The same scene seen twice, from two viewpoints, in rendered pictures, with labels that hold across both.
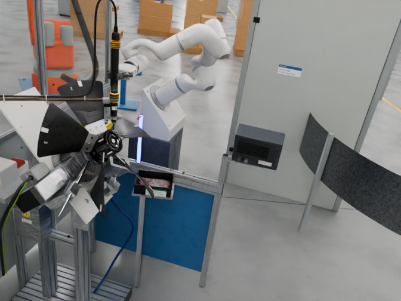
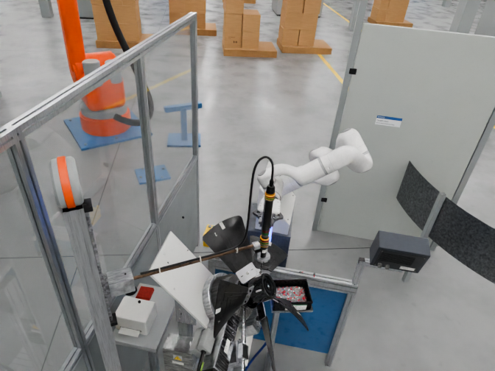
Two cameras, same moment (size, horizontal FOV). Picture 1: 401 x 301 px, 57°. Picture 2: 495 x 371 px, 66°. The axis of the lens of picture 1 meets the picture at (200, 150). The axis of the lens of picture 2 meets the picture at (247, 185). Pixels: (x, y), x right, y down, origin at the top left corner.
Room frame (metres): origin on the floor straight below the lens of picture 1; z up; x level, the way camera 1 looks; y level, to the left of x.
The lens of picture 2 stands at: (0.40, 0.62, 2.57)
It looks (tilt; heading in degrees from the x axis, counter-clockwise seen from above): 35 degrees down; 356
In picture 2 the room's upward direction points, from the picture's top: 4 degrees clockwise
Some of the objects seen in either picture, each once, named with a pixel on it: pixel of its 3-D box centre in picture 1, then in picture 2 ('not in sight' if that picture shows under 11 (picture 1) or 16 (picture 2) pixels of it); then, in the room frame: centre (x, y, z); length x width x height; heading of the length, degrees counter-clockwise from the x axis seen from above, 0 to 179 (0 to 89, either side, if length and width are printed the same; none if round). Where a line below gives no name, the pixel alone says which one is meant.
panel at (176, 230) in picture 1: (150, 218); (274, 312); (1.98, 0.27, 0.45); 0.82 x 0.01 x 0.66; 78
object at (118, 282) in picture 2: not in sight; (119, 282); (1.40, 1.02, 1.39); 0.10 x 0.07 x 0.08; 113
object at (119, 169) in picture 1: (111, 166); not in sight; (1.70, 0.46, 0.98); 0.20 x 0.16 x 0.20; 78
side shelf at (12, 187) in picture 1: (10, 178); (147, 315); (1.65, 1.01, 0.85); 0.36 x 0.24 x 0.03; 168
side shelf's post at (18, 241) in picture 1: (18, 239); (153, 361); (1.65, 1.01, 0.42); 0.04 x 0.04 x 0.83; 78
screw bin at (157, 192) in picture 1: (154, 183); (289, 294); (1.81, 0.24, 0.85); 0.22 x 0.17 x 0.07; 94
